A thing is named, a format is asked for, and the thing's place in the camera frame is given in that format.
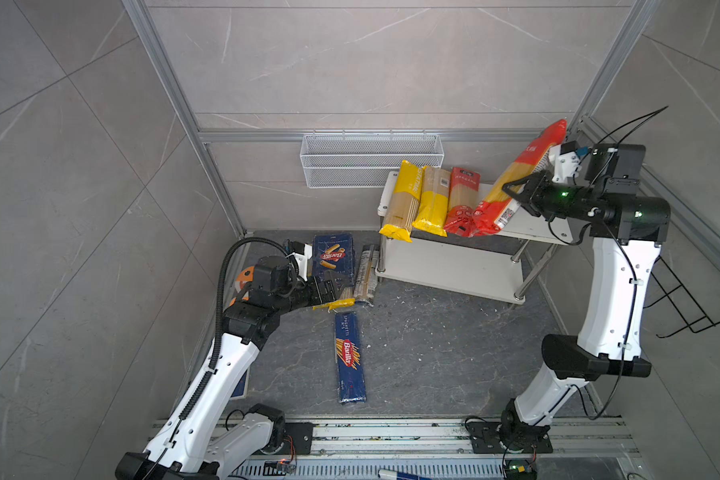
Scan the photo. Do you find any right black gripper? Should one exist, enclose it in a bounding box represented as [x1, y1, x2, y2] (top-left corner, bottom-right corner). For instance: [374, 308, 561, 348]
[503, 170, 599, 222]

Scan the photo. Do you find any yellow pasta bag under box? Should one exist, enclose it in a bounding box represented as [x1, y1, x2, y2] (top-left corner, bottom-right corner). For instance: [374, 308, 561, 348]
[321, 281, 355, 310]

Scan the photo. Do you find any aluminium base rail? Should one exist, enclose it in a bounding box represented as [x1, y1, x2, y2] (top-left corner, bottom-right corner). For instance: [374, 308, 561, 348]
[133, 418, 646, 480]

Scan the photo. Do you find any clear labelled spaghetti bag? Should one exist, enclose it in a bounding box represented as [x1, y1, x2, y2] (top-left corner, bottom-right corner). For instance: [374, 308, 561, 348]
[354, 244, 380, 306]

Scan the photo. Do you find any yellow Pastatime spaghetti bag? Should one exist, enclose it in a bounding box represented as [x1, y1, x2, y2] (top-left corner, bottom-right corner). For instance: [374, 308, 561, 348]
[379, 160, 424, 243]

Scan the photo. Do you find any white two-tier shelf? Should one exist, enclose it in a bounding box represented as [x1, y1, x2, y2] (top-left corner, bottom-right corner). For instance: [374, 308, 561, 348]
[374, 170, 574, 306]

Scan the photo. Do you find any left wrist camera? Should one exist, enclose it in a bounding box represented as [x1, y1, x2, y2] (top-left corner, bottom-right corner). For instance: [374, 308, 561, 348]
[285, 240, 313, 280]

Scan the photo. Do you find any red spaghetti bag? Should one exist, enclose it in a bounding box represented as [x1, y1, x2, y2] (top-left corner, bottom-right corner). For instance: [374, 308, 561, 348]
[472, 119, 567, 236]
[444, 167, 480, 238]

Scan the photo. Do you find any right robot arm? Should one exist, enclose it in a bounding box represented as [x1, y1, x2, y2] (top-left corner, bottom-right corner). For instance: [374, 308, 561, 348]
[470, 119, 671, 453]

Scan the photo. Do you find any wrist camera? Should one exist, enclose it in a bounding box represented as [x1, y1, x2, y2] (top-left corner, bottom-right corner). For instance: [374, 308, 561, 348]
[285, 240, 313, 280]
[548, 141, 589, 184]

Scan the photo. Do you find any black wire hook rack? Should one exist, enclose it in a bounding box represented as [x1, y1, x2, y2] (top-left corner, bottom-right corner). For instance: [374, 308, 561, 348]
[643, 256, 720, 339]

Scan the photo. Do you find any blue Barilla spaghetti box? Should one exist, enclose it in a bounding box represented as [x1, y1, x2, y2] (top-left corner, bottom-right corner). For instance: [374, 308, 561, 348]
[335, 312, 367, 404]

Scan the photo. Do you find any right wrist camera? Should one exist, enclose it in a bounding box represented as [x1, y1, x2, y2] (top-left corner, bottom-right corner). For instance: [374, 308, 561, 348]
[548, 141, 589, 184]

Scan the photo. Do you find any blue marker pen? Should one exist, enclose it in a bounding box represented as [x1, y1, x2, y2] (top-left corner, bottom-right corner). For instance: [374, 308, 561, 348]
[378, 469, 431, 480]

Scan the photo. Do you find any blue Barilla rigatoni box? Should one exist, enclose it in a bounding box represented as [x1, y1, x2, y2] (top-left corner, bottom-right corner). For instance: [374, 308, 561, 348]
[312, 233, 355, 288]

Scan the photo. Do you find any white wire mesh basket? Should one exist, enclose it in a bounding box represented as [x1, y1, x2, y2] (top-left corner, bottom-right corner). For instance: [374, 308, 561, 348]
[300, 132, 445, 189]

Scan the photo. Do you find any orange shark plush toy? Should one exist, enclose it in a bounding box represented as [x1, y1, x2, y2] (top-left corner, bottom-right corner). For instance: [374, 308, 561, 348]
[227, 266, 255, 306]

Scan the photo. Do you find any yellow barcode spaghetti bag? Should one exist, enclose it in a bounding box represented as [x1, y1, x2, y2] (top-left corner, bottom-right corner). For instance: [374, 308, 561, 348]
[413, 166, 451, 237]

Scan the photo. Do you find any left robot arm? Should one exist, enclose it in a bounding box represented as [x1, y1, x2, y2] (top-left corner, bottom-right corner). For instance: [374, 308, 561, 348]
[115, 237, 340, 479]

